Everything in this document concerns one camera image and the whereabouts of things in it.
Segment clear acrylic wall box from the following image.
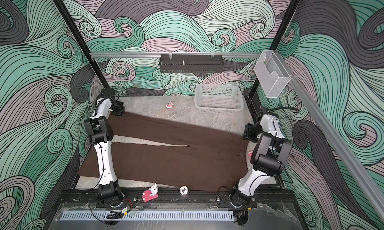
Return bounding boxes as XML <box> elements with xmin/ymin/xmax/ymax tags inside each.
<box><xmin>254</xmin><ymin>50</ymin><xmax>291</xmax><ymax>98</ymax></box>

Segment small pink white cupcake toy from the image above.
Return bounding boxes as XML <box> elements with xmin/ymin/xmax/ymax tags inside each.
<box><xmin>166</xmin><ymin>101</ymin><xmax>174</xmax><ymax>109</ymax></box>

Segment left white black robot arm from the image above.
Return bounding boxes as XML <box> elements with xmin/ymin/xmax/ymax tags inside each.
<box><xmin>84</xmin><ymin>88</ymin><xmax>124</xmax><ymax>208</ymax></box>

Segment white plastic laundry basket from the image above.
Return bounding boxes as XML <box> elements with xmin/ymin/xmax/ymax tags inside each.
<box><xmin>194</xmin><ymin>84</ymin><xmax>244</xmax><ymax>115</ymax></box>

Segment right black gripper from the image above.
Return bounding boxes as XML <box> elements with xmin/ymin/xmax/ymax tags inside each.
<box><xmin>243</xmin><ymin>124</ymin><xmax>265</xmax><ymax>144</ymax></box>

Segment aluminium wall rail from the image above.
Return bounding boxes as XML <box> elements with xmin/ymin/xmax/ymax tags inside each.
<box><xmin>90</xmin><ymin>51</ymin><xmax>261</xmax><ymax>59</ymax></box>

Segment white slotted cable duct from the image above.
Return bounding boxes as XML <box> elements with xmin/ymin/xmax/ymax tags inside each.
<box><xmin>60</xmin><ymin>211</ymin><xmax>235</xmax><ymax>222</ymax></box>

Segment black front mounting rail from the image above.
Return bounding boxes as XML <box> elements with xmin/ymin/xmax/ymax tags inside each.
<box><xmin>58</xmin><ymin>187</ymin><xmax>295</xmax><ymax>209</ymax></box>

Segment brown trousers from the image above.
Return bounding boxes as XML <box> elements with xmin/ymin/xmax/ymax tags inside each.
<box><xmin>78</xmin><ymin>111</ymin><xmax>251</xmax><ymax>192</ymax></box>

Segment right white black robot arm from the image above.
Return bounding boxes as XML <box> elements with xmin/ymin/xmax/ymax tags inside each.
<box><xmin>230</xmin><ymin>107</ymin><xmax>293</xmax><ymax>208</ymax></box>

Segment pink card with bunny figure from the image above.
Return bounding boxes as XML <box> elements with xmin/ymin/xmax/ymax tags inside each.
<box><xmin>142</xmin><ymin>183</ymin><xmax>159</xmax><ymax>202</ymax></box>

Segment black perforated wall tray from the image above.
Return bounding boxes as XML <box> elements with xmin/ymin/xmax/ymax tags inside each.
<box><xmin>159</xmin><ymin>55</ymin><xmax>224</xmax><ymax>74</ymax></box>

